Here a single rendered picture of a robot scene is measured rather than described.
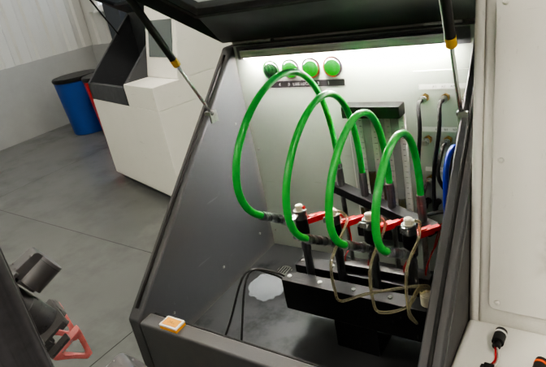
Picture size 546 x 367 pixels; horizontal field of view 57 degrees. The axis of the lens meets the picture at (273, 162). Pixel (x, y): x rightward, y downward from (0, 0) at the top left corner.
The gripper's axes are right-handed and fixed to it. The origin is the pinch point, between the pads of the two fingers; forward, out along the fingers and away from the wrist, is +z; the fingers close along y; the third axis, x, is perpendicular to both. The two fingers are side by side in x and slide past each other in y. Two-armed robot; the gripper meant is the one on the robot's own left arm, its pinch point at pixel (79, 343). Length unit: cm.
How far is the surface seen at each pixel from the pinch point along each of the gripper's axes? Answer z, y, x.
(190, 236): 10.7, 8.7, -32.1
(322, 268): 24, -21, -43
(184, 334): 12.4, -10.3, -14.0
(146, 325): 10.6, -0.2, -10.2
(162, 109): 79, 239, -115
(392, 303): 24, -41, -43
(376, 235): 0, -47, -45
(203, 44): 68, 240, -172
